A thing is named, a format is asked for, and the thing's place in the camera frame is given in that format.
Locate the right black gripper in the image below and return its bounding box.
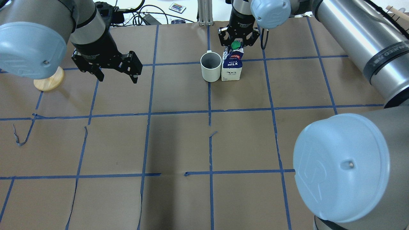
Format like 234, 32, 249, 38
219, 11, 260, 47

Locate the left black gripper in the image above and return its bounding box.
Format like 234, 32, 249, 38
71, 30, 143, 84

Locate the blue white milk carton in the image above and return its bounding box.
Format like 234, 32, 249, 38
221, 40, 244, 81

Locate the white mug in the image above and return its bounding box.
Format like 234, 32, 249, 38
200, 50, 222, 82

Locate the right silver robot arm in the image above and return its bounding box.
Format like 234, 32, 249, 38
209, 17, 384, 230

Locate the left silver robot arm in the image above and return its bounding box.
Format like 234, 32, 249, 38
0, 0, 143, 83

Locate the wooden mug tree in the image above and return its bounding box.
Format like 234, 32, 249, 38
33, 66, 65, 92

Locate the small remote control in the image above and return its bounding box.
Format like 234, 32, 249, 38
168, 3, 186, 14

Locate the aluminium frame post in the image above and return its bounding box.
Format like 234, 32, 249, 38
197, 0, 214, 26

